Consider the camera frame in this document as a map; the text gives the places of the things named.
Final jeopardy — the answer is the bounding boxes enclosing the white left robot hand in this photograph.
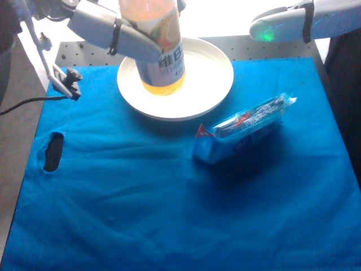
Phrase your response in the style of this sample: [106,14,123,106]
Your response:
[67,0,163,63]

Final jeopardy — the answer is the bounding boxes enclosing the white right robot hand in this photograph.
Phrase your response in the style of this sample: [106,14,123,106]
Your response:
[249,0,361,43]

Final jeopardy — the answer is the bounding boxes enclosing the orange juice bottle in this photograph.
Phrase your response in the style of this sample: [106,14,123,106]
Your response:
[118,0,187,97]

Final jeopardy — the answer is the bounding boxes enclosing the light blue plastic packet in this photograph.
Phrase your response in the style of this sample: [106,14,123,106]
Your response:
[192,93,298,165]

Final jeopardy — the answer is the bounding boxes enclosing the white round plate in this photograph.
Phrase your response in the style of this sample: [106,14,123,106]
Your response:
[117,36,235,122]

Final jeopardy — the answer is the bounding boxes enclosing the black curtain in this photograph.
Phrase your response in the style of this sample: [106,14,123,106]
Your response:
[323,35,361,189]

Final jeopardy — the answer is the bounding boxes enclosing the blue fabric cloth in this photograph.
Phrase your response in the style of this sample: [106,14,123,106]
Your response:
[0,58,361,271]

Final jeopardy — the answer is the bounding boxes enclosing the black camera clamp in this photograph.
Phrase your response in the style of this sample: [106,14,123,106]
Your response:
[52,67,83,102]

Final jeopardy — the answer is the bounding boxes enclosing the white camera stand rod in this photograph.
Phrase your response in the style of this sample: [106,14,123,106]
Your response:
[21,0,72,98]

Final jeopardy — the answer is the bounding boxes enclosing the black cable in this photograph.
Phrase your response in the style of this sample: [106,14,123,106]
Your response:
[0,95,71,116]

